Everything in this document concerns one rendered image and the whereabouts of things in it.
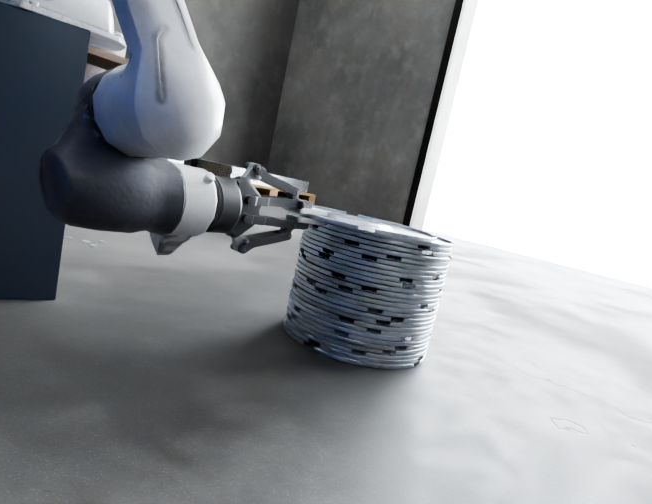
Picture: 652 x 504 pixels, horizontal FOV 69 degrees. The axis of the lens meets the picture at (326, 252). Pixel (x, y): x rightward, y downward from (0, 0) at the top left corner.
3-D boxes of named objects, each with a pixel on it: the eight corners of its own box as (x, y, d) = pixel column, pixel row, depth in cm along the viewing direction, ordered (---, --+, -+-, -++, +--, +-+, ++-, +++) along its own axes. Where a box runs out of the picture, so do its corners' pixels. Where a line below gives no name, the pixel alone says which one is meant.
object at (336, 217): (285, 202, 101) (286, 198, 101) (416, 230, 103) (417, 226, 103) (273, 212, 73) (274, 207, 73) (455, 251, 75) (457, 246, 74)
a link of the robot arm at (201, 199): (190, 167, 54) (229, 174, 58) (136, 153, 62) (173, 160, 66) (172, 273, 56) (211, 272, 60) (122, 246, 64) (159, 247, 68)
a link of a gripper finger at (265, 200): (229, 201, 67) (230, 191, 67) (286, 204, 75) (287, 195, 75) (246, 206, 65) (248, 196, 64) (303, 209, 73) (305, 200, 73)
